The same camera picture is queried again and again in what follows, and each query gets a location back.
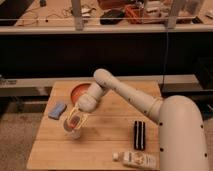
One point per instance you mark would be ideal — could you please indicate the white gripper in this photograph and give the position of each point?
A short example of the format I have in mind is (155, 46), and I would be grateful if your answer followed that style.
(86, 103)

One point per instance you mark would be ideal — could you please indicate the orange pepper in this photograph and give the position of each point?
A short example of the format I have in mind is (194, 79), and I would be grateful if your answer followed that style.
(74, 122)

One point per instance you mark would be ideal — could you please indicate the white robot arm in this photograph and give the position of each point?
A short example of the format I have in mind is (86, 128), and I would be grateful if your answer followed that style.
(181, 131)

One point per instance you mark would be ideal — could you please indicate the white ceramic cup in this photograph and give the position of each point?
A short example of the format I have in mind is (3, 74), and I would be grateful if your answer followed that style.
(74, 133)

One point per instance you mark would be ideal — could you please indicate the blue sponge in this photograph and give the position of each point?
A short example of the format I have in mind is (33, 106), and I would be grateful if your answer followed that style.
(57, 110)

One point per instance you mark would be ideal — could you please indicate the orange bowl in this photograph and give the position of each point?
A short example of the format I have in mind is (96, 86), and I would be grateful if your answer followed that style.
(77, 91)

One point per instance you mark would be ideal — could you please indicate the black striped block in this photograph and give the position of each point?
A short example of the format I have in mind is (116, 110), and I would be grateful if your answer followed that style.
(139, 135)

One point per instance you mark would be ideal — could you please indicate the white plastic bottle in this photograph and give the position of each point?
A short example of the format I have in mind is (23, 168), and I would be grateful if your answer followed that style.
(136, 159)

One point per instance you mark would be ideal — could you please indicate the black bag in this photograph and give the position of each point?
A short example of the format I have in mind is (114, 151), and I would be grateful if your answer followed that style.
(111, 17)

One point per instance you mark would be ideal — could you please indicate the left metal post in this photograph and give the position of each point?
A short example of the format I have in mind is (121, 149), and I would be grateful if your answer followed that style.
(77, 14)

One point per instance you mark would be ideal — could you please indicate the metal post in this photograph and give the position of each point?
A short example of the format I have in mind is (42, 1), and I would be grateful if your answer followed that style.
(77, 14)
(173, 14)

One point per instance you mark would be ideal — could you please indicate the right metal post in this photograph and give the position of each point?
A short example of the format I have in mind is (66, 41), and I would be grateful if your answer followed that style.
(173, 14)

